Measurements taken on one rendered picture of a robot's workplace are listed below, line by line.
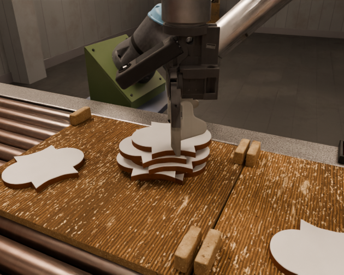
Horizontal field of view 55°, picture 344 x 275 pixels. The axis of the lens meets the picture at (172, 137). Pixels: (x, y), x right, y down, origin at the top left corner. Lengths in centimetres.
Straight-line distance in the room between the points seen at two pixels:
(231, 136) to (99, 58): 48
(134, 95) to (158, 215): 57
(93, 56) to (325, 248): 80
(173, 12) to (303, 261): 37
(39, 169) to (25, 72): 362
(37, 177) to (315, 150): 56
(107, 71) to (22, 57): 319
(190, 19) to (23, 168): 38
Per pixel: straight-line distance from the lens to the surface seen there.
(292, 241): 48
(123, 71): 54
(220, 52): 93
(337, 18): 712
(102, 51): 107
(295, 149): 76
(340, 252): 49
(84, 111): 81
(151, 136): 60
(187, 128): 54
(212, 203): 53
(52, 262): 49
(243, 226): 50
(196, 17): 50
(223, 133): 78
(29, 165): 65
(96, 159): 65
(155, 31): 97
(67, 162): 63
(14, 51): 423
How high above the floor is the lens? 127
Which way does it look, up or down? 28 degrees down
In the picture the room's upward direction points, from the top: straight up
